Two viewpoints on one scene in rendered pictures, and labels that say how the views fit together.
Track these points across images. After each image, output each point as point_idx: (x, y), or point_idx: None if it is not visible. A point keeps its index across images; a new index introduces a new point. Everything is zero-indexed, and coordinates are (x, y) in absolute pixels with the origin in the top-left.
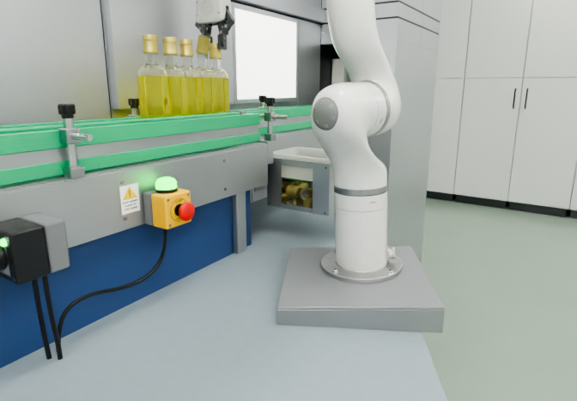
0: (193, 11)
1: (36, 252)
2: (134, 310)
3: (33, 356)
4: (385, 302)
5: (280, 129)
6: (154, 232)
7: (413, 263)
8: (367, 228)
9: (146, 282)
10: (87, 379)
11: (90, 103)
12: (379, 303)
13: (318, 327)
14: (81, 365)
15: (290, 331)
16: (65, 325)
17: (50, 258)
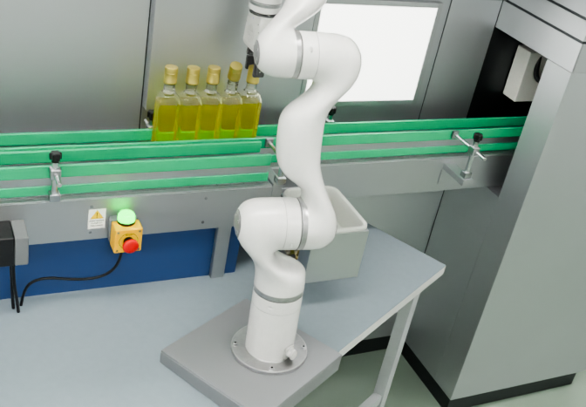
0: None
1: (7, 253)
2: (85, 296)
3: (6, 301)
4: (231, 390)
5: (330, 156)
6: None
7: (310, 371)
8: (262, 325)
9: (105, 277)
10: (21, 335)
11: (121, 100)
12: (226, 388)
13: (182, 380)
14: (24, 323)
15: (161, 371)
16: (33, 289)
17: (15, 257)
